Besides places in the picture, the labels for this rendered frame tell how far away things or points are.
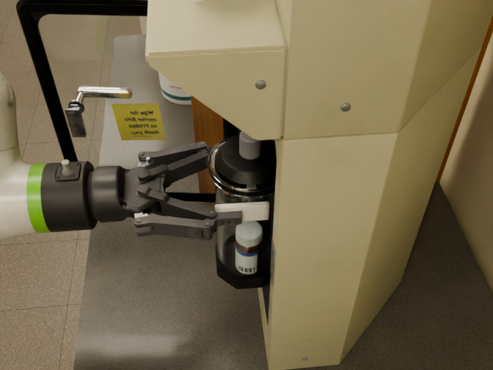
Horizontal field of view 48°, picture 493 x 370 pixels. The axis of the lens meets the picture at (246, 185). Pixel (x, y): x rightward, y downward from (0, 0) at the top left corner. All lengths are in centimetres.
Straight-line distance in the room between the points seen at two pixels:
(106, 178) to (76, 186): 4
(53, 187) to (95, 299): 31
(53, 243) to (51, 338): 43
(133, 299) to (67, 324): 115
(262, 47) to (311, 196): 19
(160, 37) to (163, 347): 57
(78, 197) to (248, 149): 22
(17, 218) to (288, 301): 36
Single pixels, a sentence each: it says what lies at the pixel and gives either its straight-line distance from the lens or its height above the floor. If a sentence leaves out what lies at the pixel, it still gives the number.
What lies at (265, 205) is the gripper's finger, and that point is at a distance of 71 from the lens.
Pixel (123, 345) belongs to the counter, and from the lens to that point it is 94.
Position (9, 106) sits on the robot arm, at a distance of 77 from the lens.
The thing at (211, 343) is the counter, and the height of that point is 94.
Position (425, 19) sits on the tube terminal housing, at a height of 153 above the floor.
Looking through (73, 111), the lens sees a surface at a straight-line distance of 92.
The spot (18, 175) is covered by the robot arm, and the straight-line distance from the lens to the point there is 76.
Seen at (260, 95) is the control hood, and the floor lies 146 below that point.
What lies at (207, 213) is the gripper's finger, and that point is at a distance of 71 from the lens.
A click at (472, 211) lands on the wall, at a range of 116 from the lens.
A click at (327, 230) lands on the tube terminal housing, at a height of 127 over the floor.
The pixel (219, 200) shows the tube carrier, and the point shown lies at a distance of 75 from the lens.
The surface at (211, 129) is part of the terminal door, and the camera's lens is 91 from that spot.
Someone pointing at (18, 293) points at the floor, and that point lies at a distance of 226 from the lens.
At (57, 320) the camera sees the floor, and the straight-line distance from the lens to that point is 214.
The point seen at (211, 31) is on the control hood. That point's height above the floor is 151.
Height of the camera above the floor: 175
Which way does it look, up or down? 46 degrees down
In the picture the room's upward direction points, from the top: straight up
